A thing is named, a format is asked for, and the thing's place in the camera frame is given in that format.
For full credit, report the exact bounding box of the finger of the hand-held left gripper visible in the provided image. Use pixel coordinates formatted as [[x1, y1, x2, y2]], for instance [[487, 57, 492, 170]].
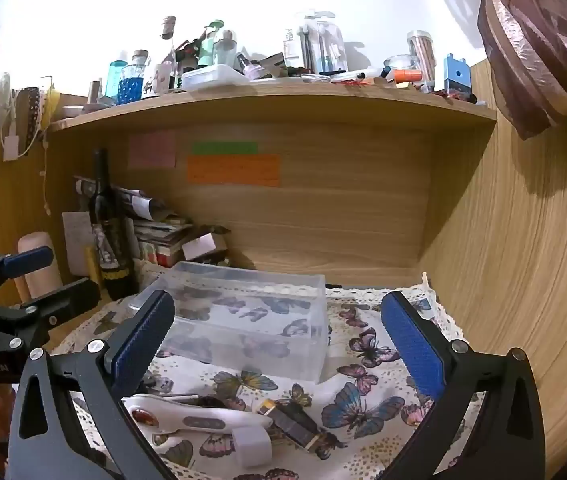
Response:
[[0, 246, 56, 306], [0, 280, 102, 352]]

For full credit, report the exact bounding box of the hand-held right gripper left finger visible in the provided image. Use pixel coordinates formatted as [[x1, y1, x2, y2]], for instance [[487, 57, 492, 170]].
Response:
[[8, 290, 177, 480]]

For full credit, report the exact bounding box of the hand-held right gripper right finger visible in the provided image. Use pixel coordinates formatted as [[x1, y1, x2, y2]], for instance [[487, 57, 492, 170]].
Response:
[[373, 290, 547, 480]]

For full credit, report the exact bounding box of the white handheld electric device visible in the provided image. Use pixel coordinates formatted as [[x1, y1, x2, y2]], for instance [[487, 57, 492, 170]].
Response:
[[122, 394, 274, 437]]

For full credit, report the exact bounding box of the clear plastic storage box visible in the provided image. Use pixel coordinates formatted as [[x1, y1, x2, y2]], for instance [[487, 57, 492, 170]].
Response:
[[151, 260, 327, 384]]

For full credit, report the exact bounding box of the black and gold lighter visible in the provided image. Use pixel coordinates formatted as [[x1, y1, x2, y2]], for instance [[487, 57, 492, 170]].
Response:
[[256, 400, 347, 454]]

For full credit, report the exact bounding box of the white plug adapter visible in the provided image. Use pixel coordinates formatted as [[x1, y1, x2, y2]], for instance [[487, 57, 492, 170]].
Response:
[[232, 426, 272, 469]]

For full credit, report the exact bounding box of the pink mug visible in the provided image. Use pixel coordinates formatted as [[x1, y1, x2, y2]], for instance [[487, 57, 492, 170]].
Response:
[[16, 231, 64, 302]]

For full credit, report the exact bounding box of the white paper note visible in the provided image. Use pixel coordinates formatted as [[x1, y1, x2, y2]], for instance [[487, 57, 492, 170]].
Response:
[[62, 211, 95, 278]]

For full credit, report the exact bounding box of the dark wine bottle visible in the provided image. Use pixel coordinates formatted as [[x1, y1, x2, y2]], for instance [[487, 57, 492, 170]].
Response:
[[88, 149, 139, 301]]

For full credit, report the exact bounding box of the butterfly print tablecloth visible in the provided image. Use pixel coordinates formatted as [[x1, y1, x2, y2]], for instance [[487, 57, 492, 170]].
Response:
[[48, 272, 487, 480]]

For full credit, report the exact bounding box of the stack of books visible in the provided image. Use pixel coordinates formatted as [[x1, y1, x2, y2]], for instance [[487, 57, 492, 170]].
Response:
[[134, 215, 195, 268]]

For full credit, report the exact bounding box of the rolled magazine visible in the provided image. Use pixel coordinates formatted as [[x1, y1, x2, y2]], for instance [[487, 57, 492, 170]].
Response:
[[74, 175, 174, 222]]

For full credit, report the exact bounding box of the white card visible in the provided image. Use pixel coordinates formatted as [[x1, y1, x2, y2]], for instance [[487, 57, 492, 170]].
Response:
[[182, 234, 228, 262]]

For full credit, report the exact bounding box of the black lace ribbon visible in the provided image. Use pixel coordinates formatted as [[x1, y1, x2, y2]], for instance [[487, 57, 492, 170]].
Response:
[[24, 87, 44, 157]]

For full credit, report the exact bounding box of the yellow hanging pouch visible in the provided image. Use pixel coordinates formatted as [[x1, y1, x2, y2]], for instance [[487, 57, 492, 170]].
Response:
[[44, 77, 60, 122]]

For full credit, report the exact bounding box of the pink sticky note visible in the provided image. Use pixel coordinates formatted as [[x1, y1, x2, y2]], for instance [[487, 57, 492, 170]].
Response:
[[128, 131, 178, 169]]

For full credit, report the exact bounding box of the orange sticky note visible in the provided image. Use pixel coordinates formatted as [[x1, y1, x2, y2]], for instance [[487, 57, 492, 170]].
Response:
[[186, 155, 282, 187]]

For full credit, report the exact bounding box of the tall blue bottle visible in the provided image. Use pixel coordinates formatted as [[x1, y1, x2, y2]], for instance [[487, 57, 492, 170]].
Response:
[[106, 60, 128, 106]]

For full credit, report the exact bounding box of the crystal bottle with blue liquid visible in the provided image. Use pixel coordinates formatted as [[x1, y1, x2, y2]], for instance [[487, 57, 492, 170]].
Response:
[[118, 50, 151, 106]]

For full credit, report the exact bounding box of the green sticky note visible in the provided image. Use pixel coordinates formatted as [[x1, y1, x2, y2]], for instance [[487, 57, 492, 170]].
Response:
[[192, 141, 258, 156]]

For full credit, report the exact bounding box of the clear bottle with fox label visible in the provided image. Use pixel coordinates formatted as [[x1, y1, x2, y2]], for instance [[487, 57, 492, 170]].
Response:
[[154, 15, 180, 97]]

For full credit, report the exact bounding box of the white lidded plastic box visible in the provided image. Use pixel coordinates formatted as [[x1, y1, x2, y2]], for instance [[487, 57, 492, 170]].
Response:
[[181, 64, 247, 92]]

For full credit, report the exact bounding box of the wooden shelf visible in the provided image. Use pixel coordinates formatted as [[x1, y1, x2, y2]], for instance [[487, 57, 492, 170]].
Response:
[[46, 80, 498, 133]]

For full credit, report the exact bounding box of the blue plastic block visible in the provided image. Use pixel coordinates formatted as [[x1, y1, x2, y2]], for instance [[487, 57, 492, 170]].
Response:
[[443, 52, 472, 99]]

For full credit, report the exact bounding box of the mint green pump bottle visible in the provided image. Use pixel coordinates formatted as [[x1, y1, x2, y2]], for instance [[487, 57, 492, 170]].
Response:
[[196, 20, 225, 69]]

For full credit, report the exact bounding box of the glass jar with sticks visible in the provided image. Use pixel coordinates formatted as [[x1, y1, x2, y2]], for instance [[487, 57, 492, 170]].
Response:
[[406, 30, 437, 94]]

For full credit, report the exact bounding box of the clear glass bottle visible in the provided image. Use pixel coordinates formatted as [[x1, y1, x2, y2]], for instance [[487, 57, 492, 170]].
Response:
[[214, 30, 239, 67]]

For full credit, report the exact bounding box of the clear pen organizer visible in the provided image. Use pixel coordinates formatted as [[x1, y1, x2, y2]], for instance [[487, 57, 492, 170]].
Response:
[[283, 10, 349, 76]]

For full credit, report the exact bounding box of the mauve curtain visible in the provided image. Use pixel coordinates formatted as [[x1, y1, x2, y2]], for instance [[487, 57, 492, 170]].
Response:
[[408, 0, 567, 141]]

